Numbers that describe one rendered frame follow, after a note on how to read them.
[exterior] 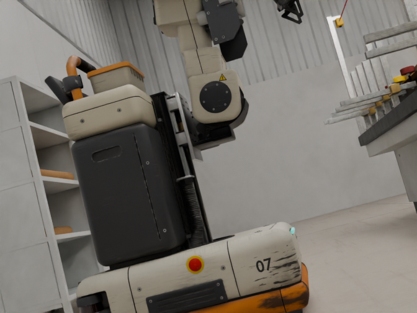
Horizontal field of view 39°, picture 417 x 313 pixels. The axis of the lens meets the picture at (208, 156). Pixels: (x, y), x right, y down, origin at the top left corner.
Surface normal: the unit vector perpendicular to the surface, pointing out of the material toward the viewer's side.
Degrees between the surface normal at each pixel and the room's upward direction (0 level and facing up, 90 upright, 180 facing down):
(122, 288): 90
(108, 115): 90
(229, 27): 90
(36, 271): 90
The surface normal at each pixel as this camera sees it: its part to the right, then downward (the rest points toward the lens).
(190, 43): -0.15, -0.07
